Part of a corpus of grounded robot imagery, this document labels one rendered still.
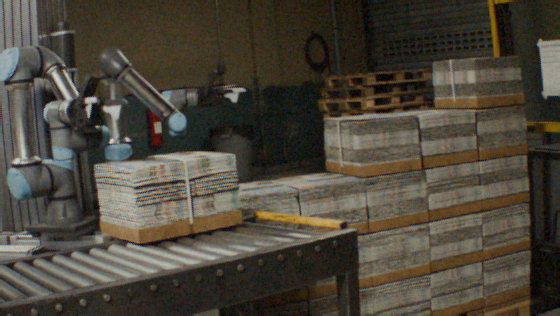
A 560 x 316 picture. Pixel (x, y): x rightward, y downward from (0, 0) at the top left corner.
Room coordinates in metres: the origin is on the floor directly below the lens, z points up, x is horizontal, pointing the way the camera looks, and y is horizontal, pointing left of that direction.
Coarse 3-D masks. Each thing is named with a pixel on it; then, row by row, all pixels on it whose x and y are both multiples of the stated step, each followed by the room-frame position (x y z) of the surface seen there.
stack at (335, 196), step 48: (240, 192) 3.03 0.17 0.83; (288, 192) 2.99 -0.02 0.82; (336, 192) 3.06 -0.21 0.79; (384, 192) 3.14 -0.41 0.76; (432, 192) 3.21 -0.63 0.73; (480, 192) 3.30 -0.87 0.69; (384, 240) 3.12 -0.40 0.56; (432, 240) 3.21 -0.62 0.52; (480, 240) 3.29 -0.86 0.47; (384, 288) 3.12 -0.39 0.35; (432, 288) 3.20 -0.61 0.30; (480, 288) 3.29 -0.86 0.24
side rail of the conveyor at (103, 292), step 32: (256, 256) 1.98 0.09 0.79; (288, 256) 2.04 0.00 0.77; (320, 256) 2.11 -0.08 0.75; (352, 256) 2.18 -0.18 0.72; (96, 288) 1.71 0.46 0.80; (128, 288) 1.75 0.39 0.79; (160, 288) 1.80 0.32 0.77; (192, 288) 1.86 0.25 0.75; (224, 288) 1.91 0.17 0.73; (256, 288) 1.97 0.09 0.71; (288, 288) 2.04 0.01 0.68
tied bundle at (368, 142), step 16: (336, 128) 3.32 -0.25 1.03; (352, 128) 3.15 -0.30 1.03; (368, 128) 3.12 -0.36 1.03; (384, 128) 3.14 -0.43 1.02; (400, 128) 3.16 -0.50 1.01; (416, 128) 3.19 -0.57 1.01; (336, 144) 3.33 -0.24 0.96; (352, 144) 3.16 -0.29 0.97; (368, 144) 3.12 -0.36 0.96; (384, 144) 3.14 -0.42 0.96; (400, 144) 3.16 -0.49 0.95; (416, 144) 3.18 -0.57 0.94; (336, 160) 3.34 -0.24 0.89; (352, 160) 3.19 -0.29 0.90; (368, 160) 3.11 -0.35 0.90; (384, 160) 3.13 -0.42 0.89; (400, 160) 3.16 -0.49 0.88; (368, 176) 3.13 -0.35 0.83
